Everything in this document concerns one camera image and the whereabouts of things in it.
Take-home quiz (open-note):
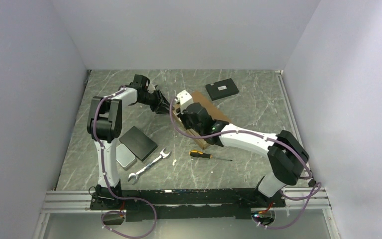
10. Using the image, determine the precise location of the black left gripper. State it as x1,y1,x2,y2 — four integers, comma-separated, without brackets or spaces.
138,90,174,115

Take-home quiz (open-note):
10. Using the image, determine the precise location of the brown cardboard express box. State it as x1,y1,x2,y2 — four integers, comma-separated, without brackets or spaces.
173,91,231,150

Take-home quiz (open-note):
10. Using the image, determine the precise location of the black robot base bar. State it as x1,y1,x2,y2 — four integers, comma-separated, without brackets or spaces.
90,188,286,222

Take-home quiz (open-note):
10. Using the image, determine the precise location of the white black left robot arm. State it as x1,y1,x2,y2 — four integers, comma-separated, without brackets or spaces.
87,75,169,209

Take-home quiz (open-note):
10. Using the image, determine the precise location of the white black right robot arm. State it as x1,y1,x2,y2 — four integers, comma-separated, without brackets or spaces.
171,103,312,207

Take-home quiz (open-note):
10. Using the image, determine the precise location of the black flat box with label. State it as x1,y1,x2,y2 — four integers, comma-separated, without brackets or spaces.
205,78,239,101

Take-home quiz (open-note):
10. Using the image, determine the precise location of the dark grey flat slab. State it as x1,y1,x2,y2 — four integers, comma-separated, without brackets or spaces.
119,126,158,161

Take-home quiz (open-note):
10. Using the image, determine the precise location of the silver open-end wrench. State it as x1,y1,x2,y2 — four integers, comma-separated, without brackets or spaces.
127,148,172,185

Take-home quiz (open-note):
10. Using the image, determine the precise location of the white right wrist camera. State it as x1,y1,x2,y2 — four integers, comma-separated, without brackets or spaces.
174,90,194,112

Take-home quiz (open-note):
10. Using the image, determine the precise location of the yellow black handled screwdriver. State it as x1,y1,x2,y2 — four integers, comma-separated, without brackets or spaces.
189,150,232,162

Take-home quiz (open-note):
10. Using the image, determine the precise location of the aluminium table edge rail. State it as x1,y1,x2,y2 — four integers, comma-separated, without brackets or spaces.
275,70,317,187

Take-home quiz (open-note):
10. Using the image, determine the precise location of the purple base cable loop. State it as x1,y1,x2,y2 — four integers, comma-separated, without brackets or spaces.
100,198,159,239

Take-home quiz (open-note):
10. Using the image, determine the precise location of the front aluminium frame rail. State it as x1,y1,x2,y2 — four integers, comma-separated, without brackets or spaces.
32,190,95,239

